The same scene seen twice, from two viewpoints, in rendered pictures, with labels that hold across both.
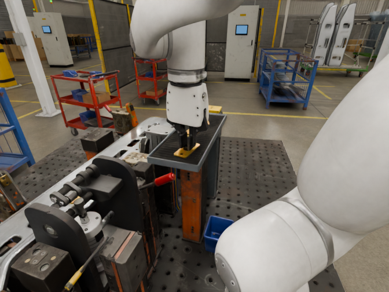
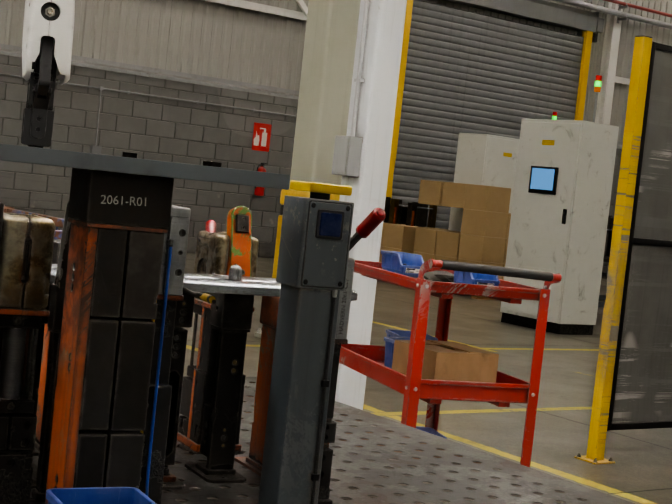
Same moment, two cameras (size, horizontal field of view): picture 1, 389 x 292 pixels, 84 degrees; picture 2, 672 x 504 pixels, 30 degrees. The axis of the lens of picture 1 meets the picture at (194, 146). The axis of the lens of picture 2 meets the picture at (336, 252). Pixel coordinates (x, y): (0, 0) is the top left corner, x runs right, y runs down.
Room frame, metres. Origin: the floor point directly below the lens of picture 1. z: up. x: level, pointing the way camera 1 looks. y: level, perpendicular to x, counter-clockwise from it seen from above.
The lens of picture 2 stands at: (-0.25, -1.21, 1.16)
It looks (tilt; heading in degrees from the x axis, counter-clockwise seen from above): 3 degrees down; 44
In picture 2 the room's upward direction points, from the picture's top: 6 degrees clockwise
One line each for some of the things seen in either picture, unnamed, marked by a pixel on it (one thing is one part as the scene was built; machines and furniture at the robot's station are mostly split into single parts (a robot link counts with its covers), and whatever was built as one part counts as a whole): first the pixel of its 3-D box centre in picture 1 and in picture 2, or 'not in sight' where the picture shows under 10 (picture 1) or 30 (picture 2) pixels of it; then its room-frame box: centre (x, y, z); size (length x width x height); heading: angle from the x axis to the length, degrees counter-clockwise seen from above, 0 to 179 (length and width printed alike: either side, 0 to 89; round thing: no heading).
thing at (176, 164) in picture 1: (194, 134); (123, 164); (0.62, 0.00, 1.16); 0.37 x 0.14 x 0.02; 162
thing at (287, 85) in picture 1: (283, 79); not in sight; (4.83, -1.95, 0.47); 1.20 x 0.80 x 0.95; 172
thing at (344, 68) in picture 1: (337, 47); not in sight; (8.09, -4.88, 0.88); 1.91 x 1.00 x 1.76; 79
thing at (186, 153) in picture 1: (187, 148); not in sight; (0.51, 0.02, 1.17); 0.08 x 0.04 x 0.01; 151
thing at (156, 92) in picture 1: (154, 79); not in sight; (4.75, 0.86, 0.49); 0.81 x 0.46 x 0.97; 159
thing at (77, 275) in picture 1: (89, 260); not in sight; (0.24, 0.19, 1.09); 0.10 x 0.01 x 0.01; 162
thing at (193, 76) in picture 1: (186, 74); not in sight; (0.51, 0.02, 1.36); 0.09 x 0.08 x 0.03; 61
